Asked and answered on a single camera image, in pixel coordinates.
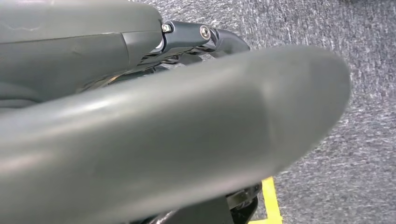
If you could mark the yellow floor tape square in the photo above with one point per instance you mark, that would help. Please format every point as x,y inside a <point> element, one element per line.
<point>270,201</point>

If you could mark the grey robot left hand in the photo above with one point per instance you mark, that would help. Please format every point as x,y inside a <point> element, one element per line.
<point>154,139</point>

